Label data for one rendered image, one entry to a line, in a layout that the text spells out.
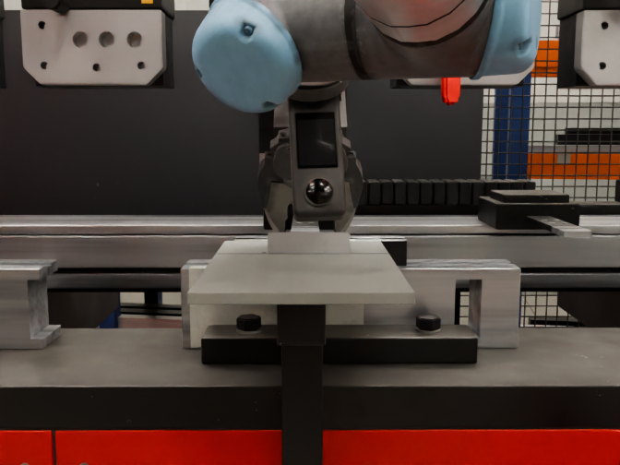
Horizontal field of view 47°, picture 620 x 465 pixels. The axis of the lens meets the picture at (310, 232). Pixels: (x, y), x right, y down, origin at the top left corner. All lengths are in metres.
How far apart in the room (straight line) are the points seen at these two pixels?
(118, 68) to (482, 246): 0.59
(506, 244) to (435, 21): 0.74
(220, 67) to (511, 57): 0.18
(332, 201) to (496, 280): 0.29
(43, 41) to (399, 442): 0.56
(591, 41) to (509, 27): 0.42
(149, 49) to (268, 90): 0.34
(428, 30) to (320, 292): 0.24
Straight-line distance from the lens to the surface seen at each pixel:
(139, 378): 0.76
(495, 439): 0.77
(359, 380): 0.74
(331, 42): 0.46
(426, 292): 0.83
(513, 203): 1.05
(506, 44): 0.44
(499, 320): 0.85
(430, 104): 1.35
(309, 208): 0.61
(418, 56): 0.44
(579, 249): 1.14
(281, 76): 0.46
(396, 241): 0.83
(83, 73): 0.82
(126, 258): 1.10
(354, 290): 0.57
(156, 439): 0.76
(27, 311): 0.88
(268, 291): 0.57
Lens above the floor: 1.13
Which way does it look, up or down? 8 degrees down
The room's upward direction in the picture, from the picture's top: straight up
